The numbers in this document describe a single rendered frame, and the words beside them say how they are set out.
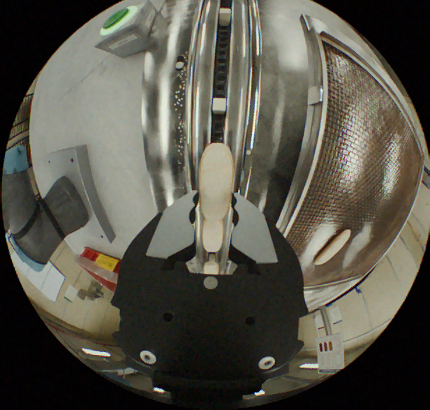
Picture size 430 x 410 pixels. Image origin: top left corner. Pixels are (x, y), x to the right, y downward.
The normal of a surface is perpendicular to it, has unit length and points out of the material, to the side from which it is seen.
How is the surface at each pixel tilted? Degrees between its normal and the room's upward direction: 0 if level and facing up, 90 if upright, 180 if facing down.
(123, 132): 0
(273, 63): 0
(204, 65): 0
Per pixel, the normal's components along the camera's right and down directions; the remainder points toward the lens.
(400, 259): -1.00, -0.05
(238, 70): -0.01, 0.50
